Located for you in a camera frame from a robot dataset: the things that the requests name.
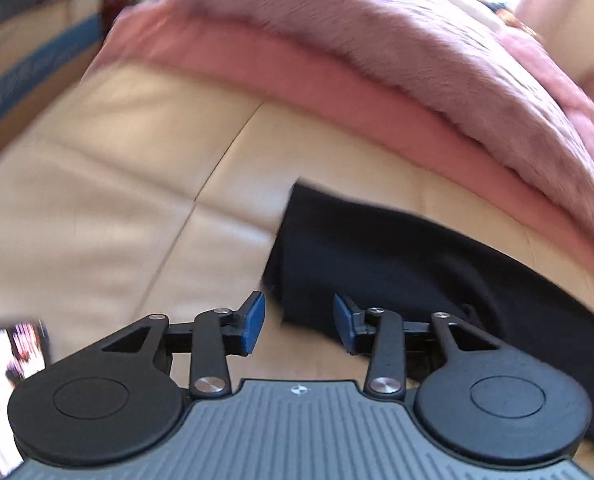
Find pink fuzzy blanket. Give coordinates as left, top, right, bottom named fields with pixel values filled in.
left=167, top=0, right=594, bottom=261

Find smartphone with lit screen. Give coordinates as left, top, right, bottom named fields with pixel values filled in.
left=0, top=319, right=54, bottom=476

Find pink mattress pad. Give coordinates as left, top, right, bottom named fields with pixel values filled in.
left=102, top=0, right=594, bottom=291

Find cardboard box with blue band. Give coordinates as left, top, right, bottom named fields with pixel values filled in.
left=0, top=0, right=105, bottom=161

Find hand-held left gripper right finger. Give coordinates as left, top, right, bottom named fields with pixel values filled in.
left=332, top=293, right=502, bottom=403

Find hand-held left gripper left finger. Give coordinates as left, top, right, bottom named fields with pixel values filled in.
left=93, top=291, right=267, bottom=402

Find black pants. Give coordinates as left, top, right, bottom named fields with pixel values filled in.
left=262, top=182, right=594, bottom=453

